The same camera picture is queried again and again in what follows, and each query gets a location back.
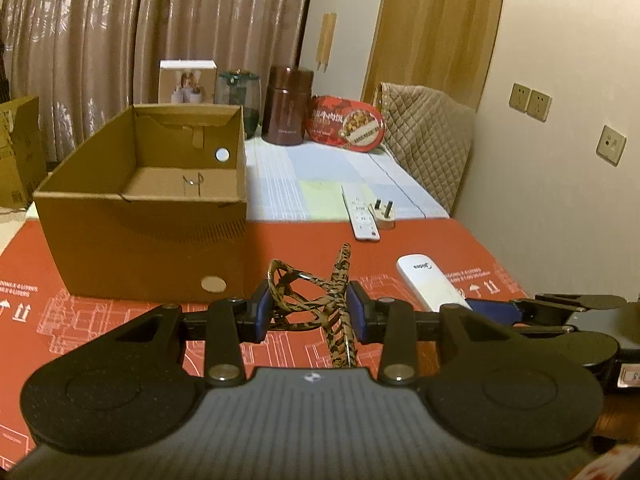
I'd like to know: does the leopard print hair clip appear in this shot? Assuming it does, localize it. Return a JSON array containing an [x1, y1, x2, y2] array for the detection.
[[265, 242, 361, 368]]

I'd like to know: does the green glass jar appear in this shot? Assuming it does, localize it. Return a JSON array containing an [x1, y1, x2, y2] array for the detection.
[[215, 70, 262, 141]]

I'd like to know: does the brown thermos jar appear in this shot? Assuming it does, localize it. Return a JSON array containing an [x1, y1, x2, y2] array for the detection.
[[262, 65, 316, 147]]

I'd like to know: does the brown patterned curtain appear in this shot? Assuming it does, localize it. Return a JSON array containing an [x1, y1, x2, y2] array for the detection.
[[0, 0, 318, 163]]

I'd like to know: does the single beige wall socket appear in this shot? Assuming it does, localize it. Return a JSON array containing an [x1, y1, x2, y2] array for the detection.
[[596, 125, 627, 167]]

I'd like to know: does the double beige wall socket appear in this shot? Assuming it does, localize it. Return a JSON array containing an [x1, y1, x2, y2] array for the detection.
[[509, 82, 552, 122]]

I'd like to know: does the yellow wall hanging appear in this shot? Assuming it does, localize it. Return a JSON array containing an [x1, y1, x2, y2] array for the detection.
[[316, 11, 337, 72]]

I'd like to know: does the beige plug adapter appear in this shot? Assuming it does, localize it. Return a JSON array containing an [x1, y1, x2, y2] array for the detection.
[[367, 199, 397, 231]]

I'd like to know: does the wooden door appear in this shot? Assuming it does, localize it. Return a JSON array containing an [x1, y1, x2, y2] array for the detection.
[[362, 0, 508, 111]]

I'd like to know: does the brown cardboard box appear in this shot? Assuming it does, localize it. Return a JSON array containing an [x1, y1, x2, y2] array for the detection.
[[0, 96, 48, 209], [32, 104, 249, 303]]

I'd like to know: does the white photo box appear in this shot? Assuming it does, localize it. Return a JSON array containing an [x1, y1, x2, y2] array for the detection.
[[159, 59, 218, 106]]

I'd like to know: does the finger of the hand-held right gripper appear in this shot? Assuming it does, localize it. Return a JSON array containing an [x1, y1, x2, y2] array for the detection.
[[532, 293, 628, 312], [466, 298, 576, 335]]

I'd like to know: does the pale patchwork cloth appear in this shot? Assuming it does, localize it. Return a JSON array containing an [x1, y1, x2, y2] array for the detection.
[[244, 135, 451, 222]]

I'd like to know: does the red printed mat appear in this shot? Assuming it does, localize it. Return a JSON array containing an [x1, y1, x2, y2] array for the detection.
[[0, 217, 531, 461]]

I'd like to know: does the closed brown cardboard box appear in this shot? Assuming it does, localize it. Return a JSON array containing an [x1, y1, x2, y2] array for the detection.
[[0, 96, 48, 209]]

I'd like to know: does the beige quilted chair cover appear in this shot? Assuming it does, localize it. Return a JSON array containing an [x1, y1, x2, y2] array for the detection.
[[372, 81, 476, 211]]

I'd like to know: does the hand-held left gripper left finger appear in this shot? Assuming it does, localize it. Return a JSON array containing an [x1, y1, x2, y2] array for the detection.
[[112, 281, 275, 387]]

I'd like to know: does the red oval food box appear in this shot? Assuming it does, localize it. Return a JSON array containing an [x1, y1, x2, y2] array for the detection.
[[305, 95, 386, 153]]

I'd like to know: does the short white remote control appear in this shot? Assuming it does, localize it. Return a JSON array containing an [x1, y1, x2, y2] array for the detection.
[[396, 254, 473, 313]]

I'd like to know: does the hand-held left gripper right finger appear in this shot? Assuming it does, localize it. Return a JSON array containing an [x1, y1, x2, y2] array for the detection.
[[346, 280, 506, 387]]

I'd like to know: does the long white remote control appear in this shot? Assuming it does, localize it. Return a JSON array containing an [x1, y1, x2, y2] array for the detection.
[[341, 185, 381, 242]]

